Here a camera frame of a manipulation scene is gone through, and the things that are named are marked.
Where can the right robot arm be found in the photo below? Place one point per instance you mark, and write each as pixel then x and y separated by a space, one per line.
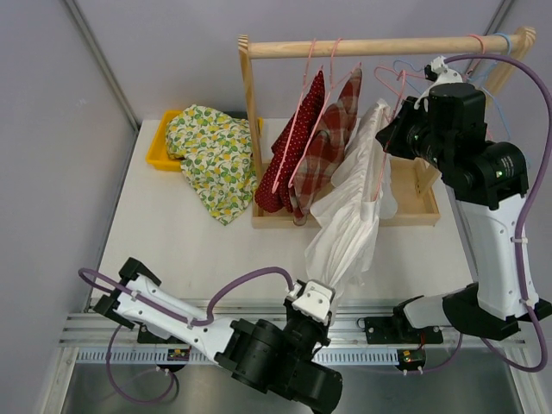
pixel 447 128

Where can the yellow plastic bin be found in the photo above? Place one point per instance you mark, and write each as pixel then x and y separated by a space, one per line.
pixel 157 151

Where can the red polka dot skirt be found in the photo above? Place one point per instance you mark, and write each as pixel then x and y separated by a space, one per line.
pixel 308 114

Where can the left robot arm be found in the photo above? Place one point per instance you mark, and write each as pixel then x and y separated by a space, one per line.
pixel 259 355

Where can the pink hanger of polka skirt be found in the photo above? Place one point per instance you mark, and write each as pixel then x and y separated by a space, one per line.
pixel 297 112

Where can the aluminium mounting rail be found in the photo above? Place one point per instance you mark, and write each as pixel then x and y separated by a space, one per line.
pixel 89 334

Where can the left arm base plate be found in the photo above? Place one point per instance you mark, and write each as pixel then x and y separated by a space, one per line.
pixel 144 336

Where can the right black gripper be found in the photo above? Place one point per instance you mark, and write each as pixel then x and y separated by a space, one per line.
pixel 397 144

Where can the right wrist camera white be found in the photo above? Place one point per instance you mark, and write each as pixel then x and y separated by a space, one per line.
pixel 437 72

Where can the pink hanger of lemon skirt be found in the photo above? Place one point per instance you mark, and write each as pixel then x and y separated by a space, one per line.
pixel 472 67

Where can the white skirt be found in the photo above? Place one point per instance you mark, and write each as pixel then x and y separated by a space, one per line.
pixel 349 216

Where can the wooden clothes rack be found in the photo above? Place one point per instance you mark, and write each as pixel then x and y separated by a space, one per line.
pixel 412 180

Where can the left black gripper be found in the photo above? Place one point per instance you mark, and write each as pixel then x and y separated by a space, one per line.
pixel 291 312

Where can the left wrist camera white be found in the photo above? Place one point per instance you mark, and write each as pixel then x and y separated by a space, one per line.
pixel 313 299

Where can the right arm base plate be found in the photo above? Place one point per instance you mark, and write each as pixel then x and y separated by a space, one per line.
pixel 397 330

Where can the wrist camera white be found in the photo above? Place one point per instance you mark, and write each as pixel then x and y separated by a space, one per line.
pixel 437 72
pixel 313 299

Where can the red plaid skirt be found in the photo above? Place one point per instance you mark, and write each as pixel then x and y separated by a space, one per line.
pixel 325 150

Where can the lemon print skirt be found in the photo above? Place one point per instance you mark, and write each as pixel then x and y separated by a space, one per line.
pixel 225 195

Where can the pink hanger of plaid skirt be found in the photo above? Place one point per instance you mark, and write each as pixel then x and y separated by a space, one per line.
pixel 332 86

